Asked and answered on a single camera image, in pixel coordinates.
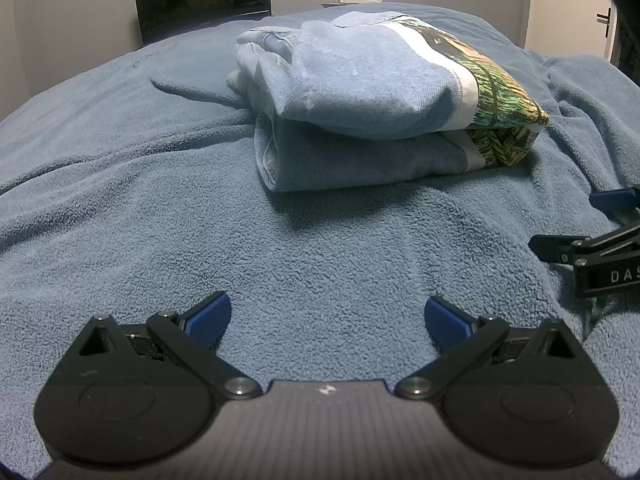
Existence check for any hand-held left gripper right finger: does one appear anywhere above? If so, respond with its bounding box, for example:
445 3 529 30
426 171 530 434
394 296 585 402

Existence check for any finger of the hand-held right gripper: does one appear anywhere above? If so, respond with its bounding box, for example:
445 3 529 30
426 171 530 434
528 222 640 267
589 187 640 212

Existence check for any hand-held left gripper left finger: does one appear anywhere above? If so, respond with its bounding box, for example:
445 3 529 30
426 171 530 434
75 291 263 402

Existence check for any light blue denim jacket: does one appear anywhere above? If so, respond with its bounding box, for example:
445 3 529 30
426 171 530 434
225 10 551 193

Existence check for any blue fleece blanket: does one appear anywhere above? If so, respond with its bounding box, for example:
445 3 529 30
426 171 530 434
0 2 640 478

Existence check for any white door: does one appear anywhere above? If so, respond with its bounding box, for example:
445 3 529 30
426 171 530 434
525 0 621 63

